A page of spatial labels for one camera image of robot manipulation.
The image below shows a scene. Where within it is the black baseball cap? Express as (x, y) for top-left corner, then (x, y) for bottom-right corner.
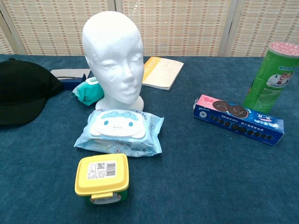
(0, 58), (64, 126)

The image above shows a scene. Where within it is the white foam mannequin head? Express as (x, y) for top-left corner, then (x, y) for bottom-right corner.
(82, 10), (145, 111)

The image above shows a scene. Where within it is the light blue wet wipes pack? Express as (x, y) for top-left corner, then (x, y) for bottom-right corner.
(73, 108), (164, 157)

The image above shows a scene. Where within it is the yellow and cream notebook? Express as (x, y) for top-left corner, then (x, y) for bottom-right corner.
(142, 56), (185, 91)

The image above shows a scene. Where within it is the teal tissue pack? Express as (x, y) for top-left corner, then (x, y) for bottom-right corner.
(70, 77), (105, 106)

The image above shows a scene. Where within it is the yellow lidded green container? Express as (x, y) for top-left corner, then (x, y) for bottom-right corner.
(74, 153), (130, 206)

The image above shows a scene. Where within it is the blue cookie box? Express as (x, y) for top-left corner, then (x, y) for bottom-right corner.
(192, 94), (285, 147)

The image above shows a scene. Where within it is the blue glasses case grey lid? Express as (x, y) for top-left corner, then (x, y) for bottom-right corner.
(50, 69), (94, 90)

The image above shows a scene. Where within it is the blue carpet table cover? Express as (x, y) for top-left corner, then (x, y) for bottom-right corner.
(0, 54), (299, 224)

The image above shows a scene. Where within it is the green chips can pink lid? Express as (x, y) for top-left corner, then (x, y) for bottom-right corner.
(242, 42), (299, 114)

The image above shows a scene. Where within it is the woven bamboo folding screen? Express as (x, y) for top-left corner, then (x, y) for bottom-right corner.
(0, 0), (299, 58)

